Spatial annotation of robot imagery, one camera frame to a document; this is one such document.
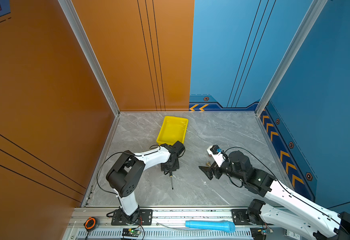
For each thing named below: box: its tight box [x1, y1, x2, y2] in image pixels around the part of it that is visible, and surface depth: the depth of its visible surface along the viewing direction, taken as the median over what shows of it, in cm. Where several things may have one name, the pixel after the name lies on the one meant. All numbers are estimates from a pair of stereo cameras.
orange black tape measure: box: [83, 217, 99, 234], surface depth 71 cm
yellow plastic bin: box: [156, 116, 189, 146], surface depth 108 cm
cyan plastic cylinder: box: [185, 220, 236, 233], surface depth 71 cm
